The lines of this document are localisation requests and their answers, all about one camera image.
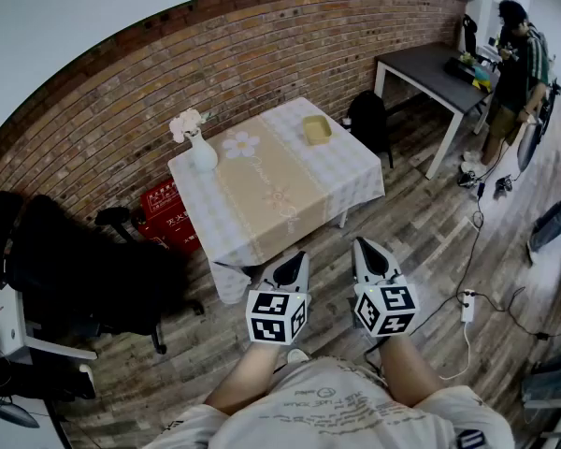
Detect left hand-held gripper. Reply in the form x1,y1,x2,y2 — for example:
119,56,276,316
245,250,312,346

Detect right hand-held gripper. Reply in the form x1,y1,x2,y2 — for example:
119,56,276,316
352,237,420,340

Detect yellow rectangular tray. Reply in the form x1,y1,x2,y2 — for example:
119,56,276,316
301,114,336,147

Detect person's left forearm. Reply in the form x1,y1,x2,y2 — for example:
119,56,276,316
204,341,286,415

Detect person's right forearm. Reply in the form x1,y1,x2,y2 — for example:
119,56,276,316
378,334,448,411

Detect white power strip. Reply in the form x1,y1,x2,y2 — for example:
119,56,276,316
460,288,478,323

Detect person's white printed shirt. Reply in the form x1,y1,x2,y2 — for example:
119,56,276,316
142,355,515,449

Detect table with floral tablecloth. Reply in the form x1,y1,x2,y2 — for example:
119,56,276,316
166,95,386,304

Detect white ceramic vase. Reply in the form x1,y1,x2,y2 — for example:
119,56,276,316
186,128,219,173

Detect black backpack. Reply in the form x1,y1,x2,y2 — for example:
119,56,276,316
345,90,395,168

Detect black office chair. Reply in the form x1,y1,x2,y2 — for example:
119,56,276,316
0,190,206,355

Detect pale pink flowers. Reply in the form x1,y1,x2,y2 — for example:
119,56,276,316
168,108,211,143

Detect grey desk with white legs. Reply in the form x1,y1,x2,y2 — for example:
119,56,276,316
373,42,501,181

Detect black tray with small plant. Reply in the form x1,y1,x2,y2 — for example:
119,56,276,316
443,51,493,94

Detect black power cable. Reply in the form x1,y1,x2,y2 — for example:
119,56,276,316
410,182,487,336

